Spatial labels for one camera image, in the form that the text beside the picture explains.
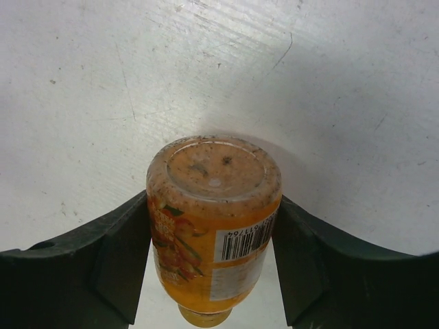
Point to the orange juice bottle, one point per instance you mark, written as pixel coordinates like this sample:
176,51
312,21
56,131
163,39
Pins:
213,202

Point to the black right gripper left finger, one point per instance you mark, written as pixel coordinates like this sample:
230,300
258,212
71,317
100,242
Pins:
89,277

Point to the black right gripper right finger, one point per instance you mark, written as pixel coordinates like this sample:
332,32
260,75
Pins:
332,279

